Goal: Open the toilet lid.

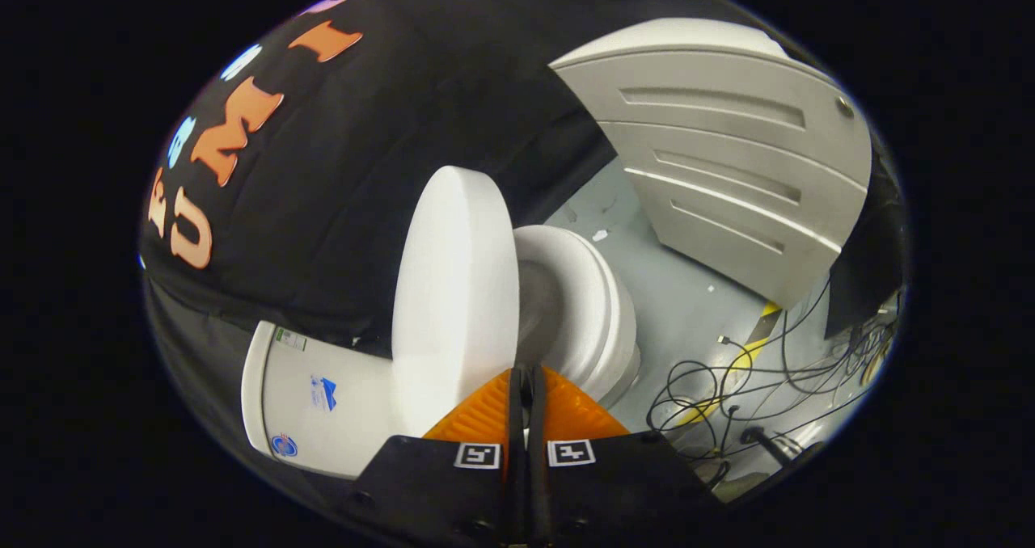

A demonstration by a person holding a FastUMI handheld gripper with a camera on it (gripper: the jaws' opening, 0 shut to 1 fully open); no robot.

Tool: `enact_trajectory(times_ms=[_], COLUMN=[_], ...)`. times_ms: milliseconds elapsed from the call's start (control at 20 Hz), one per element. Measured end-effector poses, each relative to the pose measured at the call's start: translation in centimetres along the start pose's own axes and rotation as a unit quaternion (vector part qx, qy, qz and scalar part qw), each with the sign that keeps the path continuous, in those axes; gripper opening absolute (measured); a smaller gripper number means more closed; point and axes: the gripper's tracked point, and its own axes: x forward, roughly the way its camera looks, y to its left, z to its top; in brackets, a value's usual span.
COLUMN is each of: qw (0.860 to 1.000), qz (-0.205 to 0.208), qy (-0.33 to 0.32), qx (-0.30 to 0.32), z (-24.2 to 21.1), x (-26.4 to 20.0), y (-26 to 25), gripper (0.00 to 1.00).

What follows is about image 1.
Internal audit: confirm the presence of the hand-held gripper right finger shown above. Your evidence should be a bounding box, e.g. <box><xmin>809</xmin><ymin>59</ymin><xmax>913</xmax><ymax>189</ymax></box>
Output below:
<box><xmin>530</xmin><ymin>365</ymin><xmax>726</xmax><ymax>548</ymax></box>

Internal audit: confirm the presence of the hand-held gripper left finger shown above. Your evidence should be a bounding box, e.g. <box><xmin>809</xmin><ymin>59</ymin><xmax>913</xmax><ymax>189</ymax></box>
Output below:
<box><xmin>346</xmin><ymin>366</ymin><xmax>531</xmax><ymax>548</ymax></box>

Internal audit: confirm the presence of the white toilet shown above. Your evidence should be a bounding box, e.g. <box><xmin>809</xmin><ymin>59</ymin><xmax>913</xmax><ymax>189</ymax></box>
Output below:
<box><xmin>241</xmin><ymin>225</ymin><xmax>641</xmax><ymax>482</ymax></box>

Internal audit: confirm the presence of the black power plug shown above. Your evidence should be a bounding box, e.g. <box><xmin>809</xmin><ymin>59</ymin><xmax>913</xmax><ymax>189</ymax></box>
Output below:
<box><xmin>740</xmin><ymin>425</ymin><xmax>805</xmax><ymax>462</ymax></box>

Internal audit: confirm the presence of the yellow floor tape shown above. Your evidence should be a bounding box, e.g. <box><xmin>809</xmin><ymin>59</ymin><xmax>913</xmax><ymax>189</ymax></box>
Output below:
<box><xmin>671</xmin><ymin>301</ymin><xmax>784</xmax><ymax>428</ymax></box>

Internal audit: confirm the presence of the white ribbed cabinet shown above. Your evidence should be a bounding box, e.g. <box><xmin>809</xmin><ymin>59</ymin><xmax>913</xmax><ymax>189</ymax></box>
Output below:
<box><xmin>550</xmin><ymin>19</ymin><xmax>873</xmax><ymax>310</ymax></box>

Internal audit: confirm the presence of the black backdrop cloth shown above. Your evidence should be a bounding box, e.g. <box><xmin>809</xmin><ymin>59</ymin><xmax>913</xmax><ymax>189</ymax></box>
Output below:
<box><xmin>137</xmin><ymin>0</ymin><xmax>906</xmax><ymax>516</ymax></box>

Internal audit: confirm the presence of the bundle of black cables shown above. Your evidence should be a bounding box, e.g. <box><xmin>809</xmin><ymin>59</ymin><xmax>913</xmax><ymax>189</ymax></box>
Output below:
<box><xmin>647</xmin><ymin>273</ymin><xmax>898</xmax><ymax>484</ymax></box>

